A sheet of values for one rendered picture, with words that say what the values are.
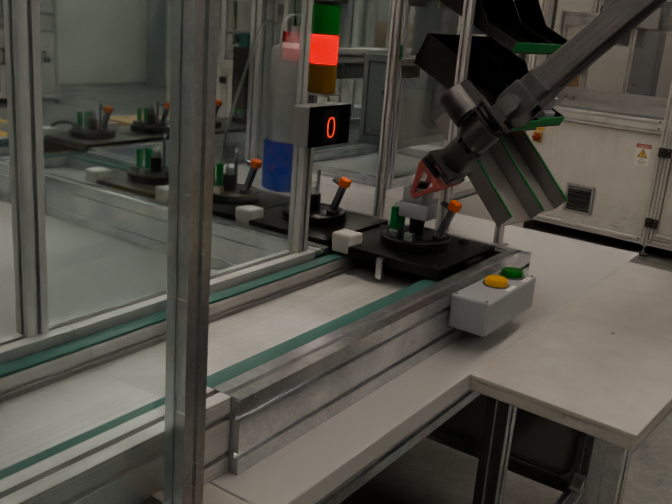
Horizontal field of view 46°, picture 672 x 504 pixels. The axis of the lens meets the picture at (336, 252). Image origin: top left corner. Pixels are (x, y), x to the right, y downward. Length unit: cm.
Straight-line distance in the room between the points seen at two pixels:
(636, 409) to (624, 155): 448
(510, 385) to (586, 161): 458
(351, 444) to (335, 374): 10
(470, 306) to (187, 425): 65
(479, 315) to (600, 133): 447
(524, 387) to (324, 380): 36
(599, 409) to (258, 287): 58
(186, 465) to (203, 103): 37
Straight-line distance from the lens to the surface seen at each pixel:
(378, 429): 111
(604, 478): 131
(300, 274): 145
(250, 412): 98
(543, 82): 148
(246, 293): 134
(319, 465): 102
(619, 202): 576
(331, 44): 142
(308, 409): 107
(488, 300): 135
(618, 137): 572
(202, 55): 73
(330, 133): 144
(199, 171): 75
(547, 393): 130
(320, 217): 166
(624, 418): 127
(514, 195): 185
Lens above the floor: 139
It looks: 17 degrees down
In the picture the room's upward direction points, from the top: 5 degrees clockwise
